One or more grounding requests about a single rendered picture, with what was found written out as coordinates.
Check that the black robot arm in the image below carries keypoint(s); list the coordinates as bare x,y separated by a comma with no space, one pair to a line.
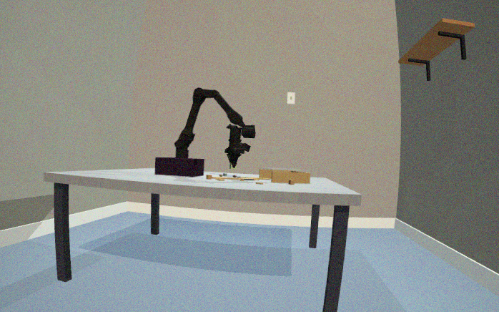
187,135

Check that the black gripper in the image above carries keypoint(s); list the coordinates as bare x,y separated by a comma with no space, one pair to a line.
234,150

